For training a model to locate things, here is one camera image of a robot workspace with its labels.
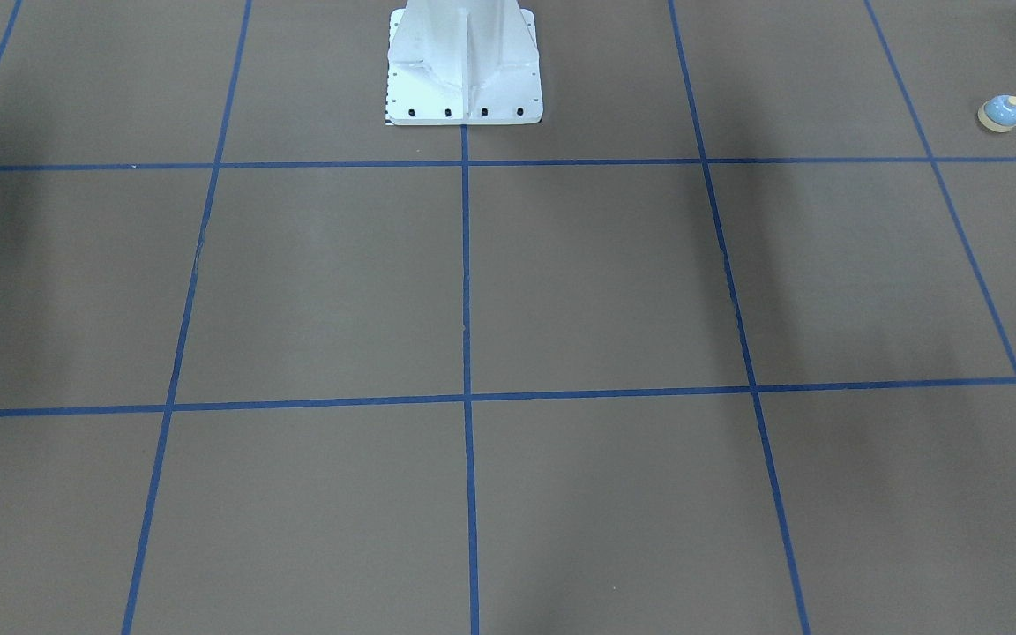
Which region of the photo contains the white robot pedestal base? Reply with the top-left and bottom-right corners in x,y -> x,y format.
385,1 -> 544,126

